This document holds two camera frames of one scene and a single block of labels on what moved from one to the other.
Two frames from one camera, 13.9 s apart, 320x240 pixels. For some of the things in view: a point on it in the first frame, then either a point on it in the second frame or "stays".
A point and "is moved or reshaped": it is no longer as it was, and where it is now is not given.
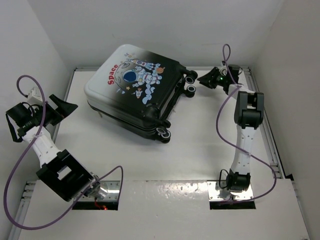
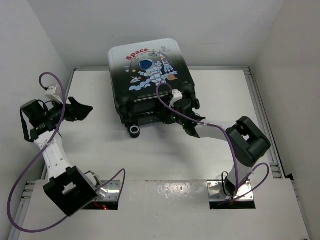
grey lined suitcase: [137, 87] is moved or reshaped
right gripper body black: [221, 79] to [171, 118]
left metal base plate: [113, 188] stays
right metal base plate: [217, 191] stays
